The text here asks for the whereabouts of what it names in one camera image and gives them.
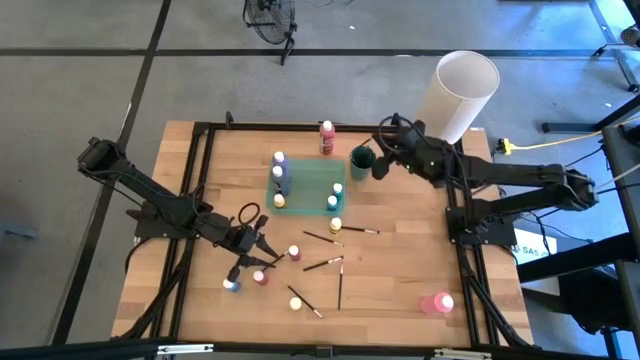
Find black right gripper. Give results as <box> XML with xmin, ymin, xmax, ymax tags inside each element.
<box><xmin>372</xmin><ymin>118</ymin><xmax>449</xmax><ymax>189</ymax></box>

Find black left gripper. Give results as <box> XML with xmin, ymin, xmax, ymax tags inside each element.
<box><xmin>222</xmin><ymin>215</ymin><xmax>282</xmax><ymax>284</ymax></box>

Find large dark blue paint bottle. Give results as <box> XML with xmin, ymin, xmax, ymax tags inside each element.
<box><xmin>269</xmin><ymin>164</ymin><xmax>293</xmax><ymax>197</ymax></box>

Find large red paint bottle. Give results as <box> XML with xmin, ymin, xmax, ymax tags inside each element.
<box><xmin>319</xmin><ymin>119</ymin><xmax>337</xmax><ymax>153</ymax></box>

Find large purple paint bottle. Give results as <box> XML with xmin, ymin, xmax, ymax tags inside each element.
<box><xmin>271</xmin><ymin>150</ymin><xmax>291</xmax><ymax>176</ymax></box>

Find large pink paint bottle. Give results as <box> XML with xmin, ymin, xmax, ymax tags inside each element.
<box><xmin>419</xmin><ymin>292</ymin><xmax>455</xmax><ymax>316</ymax></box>

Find dark green cup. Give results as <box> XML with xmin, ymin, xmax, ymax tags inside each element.
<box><xmin>349</xmin><ymin>144</ymin><xmax>378</xmax><ymax>182</ymax></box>

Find white shade wooden lamp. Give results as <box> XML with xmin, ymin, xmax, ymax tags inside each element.
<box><xmin>413</xmin><ymin>49</ymin><xmax>501</xmax><ymax>146</ymax></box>

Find teal translucent plastic tray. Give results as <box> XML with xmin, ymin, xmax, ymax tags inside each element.
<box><xmin>264</xmin><ymin>157</ymin><xmax>347</xmax><ymax>217</ymax></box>

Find white label sheet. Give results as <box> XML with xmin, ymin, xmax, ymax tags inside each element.
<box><xmin>511</xmin><ymin>227</ymin><xmax>560</xmax><ymax>267</ymax></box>

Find black metal stand leg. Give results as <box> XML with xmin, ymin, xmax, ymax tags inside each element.
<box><xmin>541</xmin><ymin>93</ymin><xmax>640</xmax><ymax>135</ymax></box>

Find black crossbar silver brackets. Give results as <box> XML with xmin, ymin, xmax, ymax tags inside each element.
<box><xmin>0</xmin><ymin>337</ymin><xmax>640</xmax><ymax>360</ymax></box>

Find black floor fan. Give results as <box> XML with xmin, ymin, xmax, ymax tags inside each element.
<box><xmin>242</xmin><ymin>0</ymin><xmax>300</xmax><ymax>67</ymax></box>

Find black metal beam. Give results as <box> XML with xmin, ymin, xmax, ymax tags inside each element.
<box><xmin>516</xmin><ymin>231</ymin><xmax>632</xmax><ymax>285</ymax></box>

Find black metal stand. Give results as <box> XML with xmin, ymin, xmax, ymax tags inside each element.
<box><xmin>587</xmin><ymin>0</ymin><xmax>640</xmax><ymax>95</ymax></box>

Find black box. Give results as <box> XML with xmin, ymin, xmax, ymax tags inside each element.
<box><xmin>556</xmin><ymin>266</ymin><xmax>635</xmax><ymax>336</ymax></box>

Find grey metal piece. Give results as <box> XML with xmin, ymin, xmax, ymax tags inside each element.
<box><xmin>0</xmin><ymin>225</ymin><xmax>41</xmax><ymax>242</ymax></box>

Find person's foot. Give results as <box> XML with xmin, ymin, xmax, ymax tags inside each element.
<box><xmin>619</xmin><ymin>24</ymin><xmax>640</xmax><ymax>49</ymax></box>

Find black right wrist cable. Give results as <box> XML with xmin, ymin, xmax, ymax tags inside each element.
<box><xmin>377</xmin><ymin>114</ymin><xmax>419</xmax><ymax>151</ymax></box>

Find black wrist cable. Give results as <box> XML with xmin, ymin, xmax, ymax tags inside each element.
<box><xmin>236</xmin><ymin>201</ymin><xmax>262</xmax><ymax>229</ymax></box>
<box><xmin>377</xmin><ymin>114</ymin><xmax>419</xmax><ymax>151</ymax></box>

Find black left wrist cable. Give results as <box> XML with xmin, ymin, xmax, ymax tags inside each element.
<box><xmin>236</xmin><ymin>201</ymin><xmax>262</xmax><ymax>229</ymax></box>

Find yellow extension cord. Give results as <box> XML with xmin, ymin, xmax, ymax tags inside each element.
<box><xmin>496</xmin><ymin>130</ymin><xmax>609</xmax><ymax>156</ymax></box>

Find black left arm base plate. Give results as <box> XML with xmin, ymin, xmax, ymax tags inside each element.
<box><xmin>133</xmin><ymin>197</ymin><xmax>205</xmax><ymax>240</ymax></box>

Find black aluminium table frame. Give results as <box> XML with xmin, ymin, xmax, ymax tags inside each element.
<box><xmin>117</xmin><ymin>110</ymin><xmax>534</xmax><ymax>351</ymax></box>

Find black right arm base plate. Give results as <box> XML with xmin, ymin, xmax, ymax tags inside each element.
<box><xmin>443</xmin><ymin>207</ymin><xmax>518</xmax><ymax>248</ymax></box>

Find beige cable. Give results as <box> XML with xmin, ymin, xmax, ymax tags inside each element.
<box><xmin>594</xmin><ymin>162</ymin><xmax>640</xmax><ymax>194</ymax></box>

